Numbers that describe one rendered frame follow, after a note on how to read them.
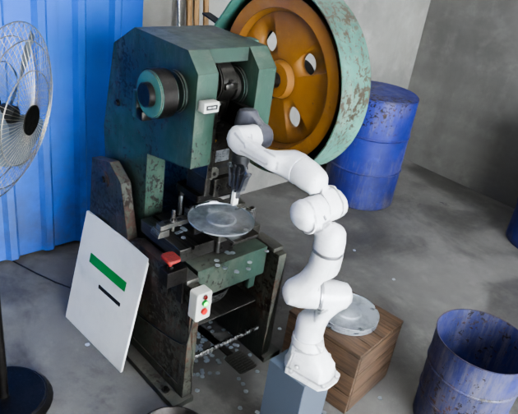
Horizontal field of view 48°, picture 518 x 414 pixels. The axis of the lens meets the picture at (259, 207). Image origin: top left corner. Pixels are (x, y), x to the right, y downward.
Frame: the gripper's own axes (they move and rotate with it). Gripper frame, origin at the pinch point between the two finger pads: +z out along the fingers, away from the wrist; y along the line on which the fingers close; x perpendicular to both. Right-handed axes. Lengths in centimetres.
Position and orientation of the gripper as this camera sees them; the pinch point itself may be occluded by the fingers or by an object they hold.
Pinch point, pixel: (234, 197)
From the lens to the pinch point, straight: 237.4
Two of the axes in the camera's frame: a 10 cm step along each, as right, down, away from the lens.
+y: 6.7, 4.5, -6.0
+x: 7.3, -2.3, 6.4
